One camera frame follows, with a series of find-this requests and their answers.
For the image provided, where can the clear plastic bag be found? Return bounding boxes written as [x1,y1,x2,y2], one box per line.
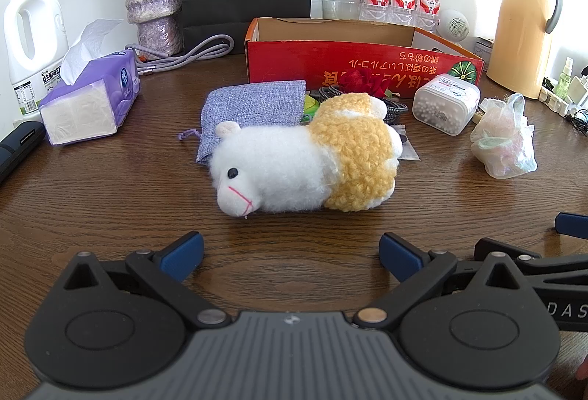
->
[469,93,538,179]

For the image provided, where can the black braided cable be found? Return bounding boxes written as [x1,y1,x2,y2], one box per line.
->
[317,85,409,125]

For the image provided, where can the tangled black cable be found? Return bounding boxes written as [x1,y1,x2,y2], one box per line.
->
[563,107,588,128]

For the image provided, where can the small green item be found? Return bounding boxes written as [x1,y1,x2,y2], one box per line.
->
[301,93,323,122]

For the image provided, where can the purple tissue pack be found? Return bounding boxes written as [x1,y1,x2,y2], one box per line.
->
[39,19,142,147]

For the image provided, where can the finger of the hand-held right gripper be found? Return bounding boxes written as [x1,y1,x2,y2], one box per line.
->
[555,213,588,241]
[474,238,588,288]

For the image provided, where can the small clear packet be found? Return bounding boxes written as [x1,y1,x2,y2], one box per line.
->
[396,128,421,162]

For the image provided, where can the white and yellow plush sheep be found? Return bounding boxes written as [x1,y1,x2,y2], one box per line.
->
[209,93,405,218]

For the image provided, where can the red cardboard box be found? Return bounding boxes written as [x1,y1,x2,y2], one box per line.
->
[244,17,485,100]

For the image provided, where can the grey cable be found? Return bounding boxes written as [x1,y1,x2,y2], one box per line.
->
[125,34,236,77]

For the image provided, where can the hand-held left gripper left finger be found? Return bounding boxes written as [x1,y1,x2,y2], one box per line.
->
[62,231,233,332]

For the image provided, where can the yellow thermos jug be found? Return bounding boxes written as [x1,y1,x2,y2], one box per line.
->
[486,0,564,100]

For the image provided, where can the clear glass cup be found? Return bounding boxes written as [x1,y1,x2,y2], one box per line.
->
[319,0,361,21]

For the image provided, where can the red fabric flower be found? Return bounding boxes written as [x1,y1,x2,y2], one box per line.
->
[339,69,391,98]

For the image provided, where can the white power strip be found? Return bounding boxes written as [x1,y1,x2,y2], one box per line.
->
[537,81,580,118]

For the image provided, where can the white detergent bottle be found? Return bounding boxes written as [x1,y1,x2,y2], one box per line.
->
[4,0,69,123]

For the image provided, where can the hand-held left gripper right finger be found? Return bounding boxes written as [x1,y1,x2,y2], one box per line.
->
[354,232,529,329]

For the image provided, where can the clear cotton swab box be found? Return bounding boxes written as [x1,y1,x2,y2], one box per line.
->
[412,73,481,136]

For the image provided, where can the blue-grey drawstring pouch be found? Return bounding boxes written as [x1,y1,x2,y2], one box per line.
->
[178,80,308,164]

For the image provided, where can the green spray bottle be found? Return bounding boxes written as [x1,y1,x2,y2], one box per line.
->
[553,57,575,98]

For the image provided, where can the white robot-shaped speaker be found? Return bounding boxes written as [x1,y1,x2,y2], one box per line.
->
[436,9,470,43]

